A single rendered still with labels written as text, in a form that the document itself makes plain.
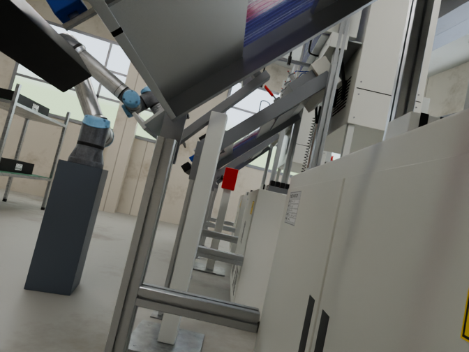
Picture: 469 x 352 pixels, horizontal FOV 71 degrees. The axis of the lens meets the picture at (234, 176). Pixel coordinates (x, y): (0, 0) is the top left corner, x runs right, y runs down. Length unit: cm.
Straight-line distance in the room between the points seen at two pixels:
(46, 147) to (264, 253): 447
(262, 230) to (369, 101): 76
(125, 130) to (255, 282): 393
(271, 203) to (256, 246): 20
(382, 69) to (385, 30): 19
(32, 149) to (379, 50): 482
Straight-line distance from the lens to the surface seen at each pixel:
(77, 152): 160
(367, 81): 169
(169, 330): 128
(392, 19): 185
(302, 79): 164
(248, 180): 548
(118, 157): 506
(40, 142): 557
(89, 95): 180
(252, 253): 148
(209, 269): 255
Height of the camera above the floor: 54
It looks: 4 degrees up
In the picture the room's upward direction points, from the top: 13 degrees clockwise
